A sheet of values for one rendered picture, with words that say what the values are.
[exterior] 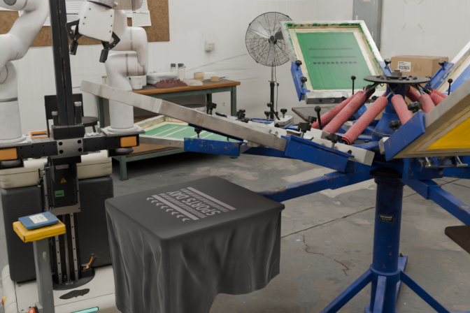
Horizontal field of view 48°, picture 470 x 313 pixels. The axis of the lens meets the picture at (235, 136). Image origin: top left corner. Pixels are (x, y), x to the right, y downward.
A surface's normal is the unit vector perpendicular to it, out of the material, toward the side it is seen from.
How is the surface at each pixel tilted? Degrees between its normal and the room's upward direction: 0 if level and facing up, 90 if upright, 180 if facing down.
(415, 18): 90
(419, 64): 88
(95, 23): 92
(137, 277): 93
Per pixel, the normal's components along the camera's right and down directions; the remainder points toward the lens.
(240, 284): 0.37, 0.17
